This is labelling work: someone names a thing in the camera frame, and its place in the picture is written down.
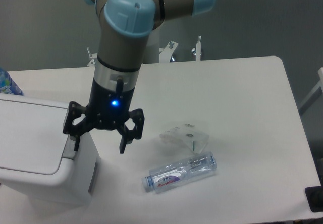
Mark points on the black object at table edge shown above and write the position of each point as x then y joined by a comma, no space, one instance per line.
314,198

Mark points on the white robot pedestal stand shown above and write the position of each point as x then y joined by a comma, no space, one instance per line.
156,54

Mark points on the white push-lid trash can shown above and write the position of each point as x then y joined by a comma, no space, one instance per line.
38,159

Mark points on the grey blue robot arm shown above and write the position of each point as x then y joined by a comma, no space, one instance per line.
125,28

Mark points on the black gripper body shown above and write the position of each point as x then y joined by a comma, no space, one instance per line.
108,109

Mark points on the crumpled clear plastic wrapper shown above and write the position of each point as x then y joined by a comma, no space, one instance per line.
184,134

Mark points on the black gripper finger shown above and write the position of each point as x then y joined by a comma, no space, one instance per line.
137,117
77,122

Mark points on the clear plastic water bottle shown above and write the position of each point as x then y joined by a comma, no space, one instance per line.
180,173

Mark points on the white frame at right edge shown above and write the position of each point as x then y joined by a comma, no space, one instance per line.
312,96

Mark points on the blue labelled bottle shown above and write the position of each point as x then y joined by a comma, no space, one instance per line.
8,85

